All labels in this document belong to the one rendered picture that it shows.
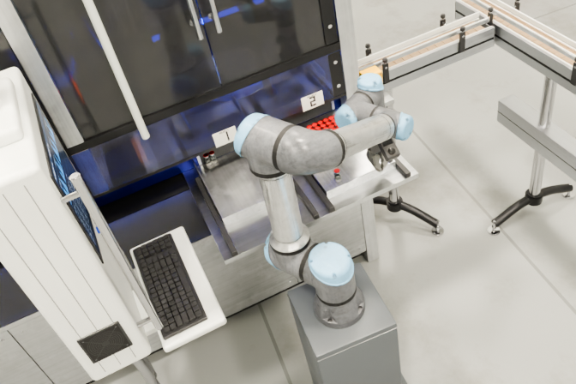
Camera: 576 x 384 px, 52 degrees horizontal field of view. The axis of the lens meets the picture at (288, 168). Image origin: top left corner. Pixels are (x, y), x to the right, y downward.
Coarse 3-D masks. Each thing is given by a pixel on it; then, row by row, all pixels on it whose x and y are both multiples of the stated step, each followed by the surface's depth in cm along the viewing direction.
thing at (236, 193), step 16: (224, 160) 220; (240, 160) 218; (208, 176) 215; (224, 176) 214; (240, 176) 212; (208, 192) 204; (224, 192) 207; (240, 192) 206; (256, 192) 204; (224, 208) 201; (240, 208) 200; (256, 208) 197; (224, 224) 195
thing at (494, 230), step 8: (560, 184) 288; (568, 184) 289; (528, 192) 281; (544, 192) 281; (552, 192) 283; (560, 192) 286; (568, 192) 292; (520, 200) 280; (528, 200) 279; (536, 200) 278; (512, 208) 279; (520, 208) 279; (504, 216) 280; (496, 224) 280; (488, 232) 285; (496, 232) 283
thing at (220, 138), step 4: (228, 128) 206; (232, 128) 207; (220, 132) 206; (224, 132) 206; (228, 132) 207; (232, 132) 208; (216, 136) 206; (220, 136) 207; (224, 136) 207; (232, 136) 209; (216, 140) 207; (220, 140) 207; (224, 140) 208; (232, 140) 210; (216, 144) 208; (220, 144) 209; (224, 144) 209
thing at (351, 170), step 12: (360, 156) 209; (336, 168) 206; (348, 168) 205; (360, 168) 204; (372, 168) 203; (324, 180) 203; (348, 180) 201; (360, 180) 198; (324, 192) 197; (336, 192) 196
